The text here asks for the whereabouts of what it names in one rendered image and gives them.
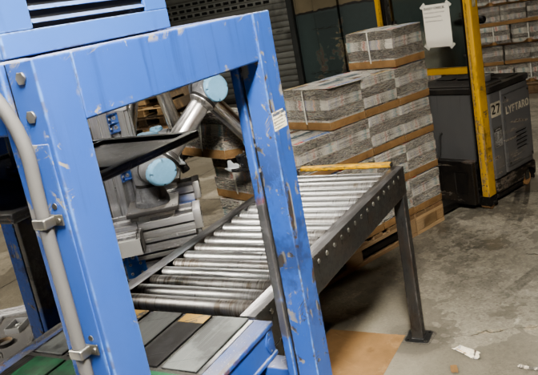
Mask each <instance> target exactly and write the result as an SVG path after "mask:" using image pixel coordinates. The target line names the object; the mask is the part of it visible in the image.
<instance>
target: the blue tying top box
mask: <svg viewBox="0 0 538 375"><path fill-rule="evenodd" d="M169 27H171V24H170V21H169V17H168V13H167V6H166V3H165V0H0V62H1V61H6V60H10V59H14V58H21V57H26V56H30V55H34V54H41V53H46V52H50V51H54V50H61V49H65V48H69V47H73V46H81V45H85V44H89V43H93V42H101V41H105V40H109V39H113V38H121V37H125V36H129V35H133V34H141V33H145V32H149V31H153V30H161V29H165V28H169Z"/></svg>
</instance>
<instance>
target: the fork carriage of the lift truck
mask: <svg viewBox="0 0 538 375"><path fill-rule="evenodd" d="M437 159H438V165H437V166H436V167H438V168H439V170H440V171H439V173H440V174H439V181H440V182H439V183H440V190H441V192H440V193H442V199H441V200H445V199H449V200H457V202H458V204H468V205H475V206H476V205H477V204H479V203H480V197H479V189H478V182H477V174H476V161H475V160H467V159H445V158H437Z"/></svg>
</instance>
